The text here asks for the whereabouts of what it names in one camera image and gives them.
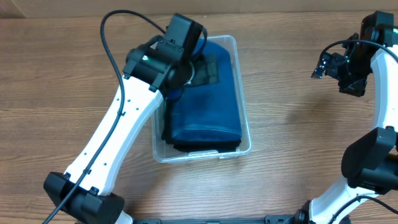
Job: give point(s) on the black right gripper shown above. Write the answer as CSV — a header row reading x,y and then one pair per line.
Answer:
x,y
355,87

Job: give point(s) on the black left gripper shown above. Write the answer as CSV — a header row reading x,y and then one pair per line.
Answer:
x,y
208,68

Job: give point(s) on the teal blue towel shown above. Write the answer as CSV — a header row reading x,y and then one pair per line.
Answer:
x,y
224,88

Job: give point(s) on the black cloth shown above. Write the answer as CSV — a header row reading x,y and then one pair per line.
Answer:
x,y
199,147

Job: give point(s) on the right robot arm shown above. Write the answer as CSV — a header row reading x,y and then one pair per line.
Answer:
x,y
368,169

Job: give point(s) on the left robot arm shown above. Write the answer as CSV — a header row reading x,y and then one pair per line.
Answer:
x,y
152,70

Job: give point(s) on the clear plastic container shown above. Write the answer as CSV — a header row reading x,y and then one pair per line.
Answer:
x,y
166,153

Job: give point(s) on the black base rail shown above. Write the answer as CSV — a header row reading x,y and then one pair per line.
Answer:
x,y
268,219

